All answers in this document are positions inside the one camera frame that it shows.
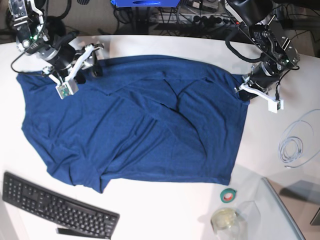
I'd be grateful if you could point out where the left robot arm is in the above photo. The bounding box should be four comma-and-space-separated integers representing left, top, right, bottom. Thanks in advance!
222, 0, 299, 103

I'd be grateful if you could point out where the green electrical tape roll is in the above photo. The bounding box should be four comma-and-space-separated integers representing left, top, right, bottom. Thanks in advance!
220, 188, 237, 203

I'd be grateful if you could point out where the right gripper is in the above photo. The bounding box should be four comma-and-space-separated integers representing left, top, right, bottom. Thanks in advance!
37, 30, 103, 78

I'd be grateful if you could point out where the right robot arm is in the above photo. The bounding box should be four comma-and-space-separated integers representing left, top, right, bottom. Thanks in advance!
8, 0, 104, 84

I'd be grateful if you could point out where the black power strip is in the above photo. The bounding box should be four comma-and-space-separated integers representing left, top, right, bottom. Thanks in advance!
191, 15, 241, 27

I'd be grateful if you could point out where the dark blue t-shirt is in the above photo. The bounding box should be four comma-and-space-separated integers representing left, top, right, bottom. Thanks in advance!
17, 55, 248, 193

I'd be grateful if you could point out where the glass panel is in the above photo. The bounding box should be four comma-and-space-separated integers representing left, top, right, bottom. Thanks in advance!
267, 177, 320, 240

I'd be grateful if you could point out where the coiled white cable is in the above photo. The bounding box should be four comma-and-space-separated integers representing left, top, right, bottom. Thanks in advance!
278, 108, 320, 169

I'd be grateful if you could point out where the blue box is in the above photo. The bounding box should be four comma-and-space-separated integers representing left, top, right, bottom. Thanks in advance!
110, 0, 180, 8

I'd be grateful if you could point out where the clear glass jar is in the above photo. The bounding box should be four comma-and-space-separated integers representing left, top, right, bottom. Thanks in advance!
210, 208, 241, 240

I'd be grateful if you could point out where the black computer keyboard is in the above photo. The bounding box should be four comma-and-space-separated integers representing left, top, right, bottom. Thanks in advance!
2, 171, 120, 240

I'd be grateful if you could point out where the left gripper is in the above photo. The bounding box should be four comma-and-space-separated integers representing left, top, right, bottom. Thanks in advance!
238, 62, 282, 102

